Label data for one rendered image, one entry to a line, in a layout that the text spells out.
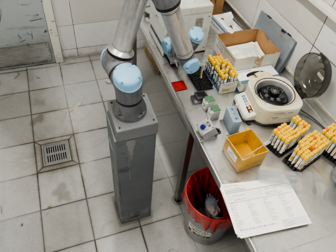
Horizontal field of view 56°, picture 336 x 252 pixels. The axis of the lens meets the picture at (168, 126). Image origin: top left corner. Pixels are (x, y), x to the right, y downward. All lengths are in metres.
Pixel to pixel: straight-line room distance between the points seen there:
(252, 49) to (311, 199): 0.94
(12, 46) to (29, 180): 1.31
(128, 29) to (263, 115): 0.74
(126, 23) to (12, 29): 1.94
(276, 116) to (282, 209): 0.46
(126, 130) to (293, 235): 0.79
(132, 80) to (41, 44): 2.02
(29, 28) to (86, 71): 0.61
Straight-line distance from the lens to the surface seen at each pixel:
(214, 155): 1.44
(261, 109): 1.55
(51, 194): 2.37
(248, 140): 1.49
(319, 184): 1.52
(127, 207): 2.01
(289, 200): 1.40
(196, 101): 1.63
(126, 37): 1.33
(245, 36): 2.01
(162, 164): 2.43
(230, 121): 1.49
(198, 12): 1.82
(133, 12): 1.28
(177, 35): 1.26
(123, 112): 1.39
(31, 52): 3.26
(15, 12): 3.05
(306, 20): 1.82
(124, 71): 1.31
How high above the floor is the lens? 2.01
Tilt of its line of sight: 49 degrees down
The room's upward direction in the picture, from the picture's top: 6 degrees clockwise
